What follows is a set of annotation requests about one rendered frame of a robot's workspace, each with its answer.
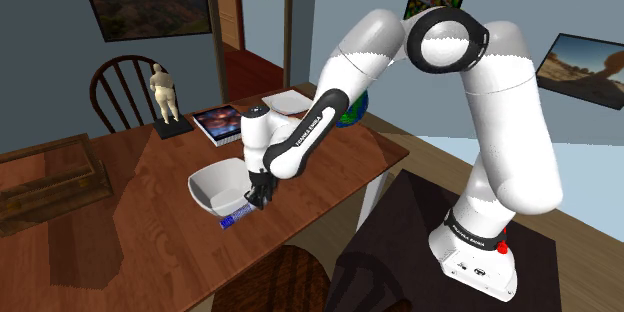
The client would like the blue patterned pen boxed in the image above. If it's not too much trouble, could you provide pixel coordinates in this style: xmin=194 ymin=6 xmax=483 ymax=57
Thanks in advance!
xmin=219 ymin=202 xmax=258 ymax=231

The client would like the white square bowl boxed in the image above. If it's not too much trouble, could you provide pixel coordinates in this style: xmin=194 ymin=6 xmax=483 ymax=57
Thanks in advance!
xmin=187 ymin=156 xmax=256 ymax=218

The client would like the book with nebula cover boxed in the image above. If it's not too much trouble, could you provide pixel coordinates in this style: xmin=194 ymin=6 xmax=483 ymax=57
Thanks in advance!
xmin=191 ymin=104 xmax=244 ymax=148

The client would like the white plate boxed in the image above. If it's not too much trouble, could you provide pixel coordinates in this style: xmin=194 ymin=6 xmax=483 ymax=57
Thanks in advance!
xmin=261 ymin=88 xmax=315 ymax=117

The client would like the round wooden stool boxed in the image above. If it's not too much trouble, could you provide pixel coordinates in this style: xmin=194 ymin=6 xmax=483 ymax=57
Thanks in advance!
xmin=210 ymin=244 xmax=332 ymax=312

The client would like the green and blue globe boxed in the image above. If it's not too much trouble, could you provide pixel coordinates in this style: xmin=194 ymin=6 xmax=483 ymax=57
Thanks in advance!
xmin=335 ymin=90 xmax=370 ymax=128

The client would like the wooden table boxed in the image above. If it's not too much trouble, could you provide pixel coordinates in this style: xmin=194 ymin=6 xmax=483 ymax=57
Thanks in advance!
xmin=0 ymin=81 xmax=410 ymax=312

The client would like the beige human figure statue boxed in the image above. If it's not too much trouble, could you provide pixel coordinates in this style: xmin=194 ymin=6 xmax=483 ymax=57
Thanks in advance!
xmin=148 ymin=62 xmax=195 ymax=141

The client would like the dark robot stand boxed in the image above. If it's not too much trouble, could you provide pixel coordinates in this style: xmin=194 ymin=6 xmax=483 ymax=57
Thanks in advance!
xmin=323 ymin=168 xmax=563 ymax=312

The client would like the wooden doorway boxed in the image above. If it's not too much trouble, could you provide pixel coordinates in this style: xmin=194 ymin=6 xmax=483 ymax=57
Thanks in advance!
xmin=201 ymin=0 xmax=295 ymax=105

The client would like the dark wooden spindle chair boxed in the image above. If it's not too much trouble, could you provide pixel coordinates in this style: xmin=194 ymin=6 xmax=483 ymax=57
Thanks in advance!
xmin=89 ymin=54 xmax=173 ymax=135

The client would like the wooden box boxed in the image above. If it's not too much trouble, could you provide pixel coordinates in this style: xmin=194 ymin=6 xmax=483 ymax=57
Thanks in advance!
xmin=0 ymin=132 xmax=115 ymax=239

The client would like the desert rock wall picture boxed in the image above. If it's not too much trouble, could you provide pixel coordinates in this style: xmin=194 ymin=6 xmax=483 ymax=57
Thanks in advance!
xmin=535 ymin=32 xmax=624 ymax=111

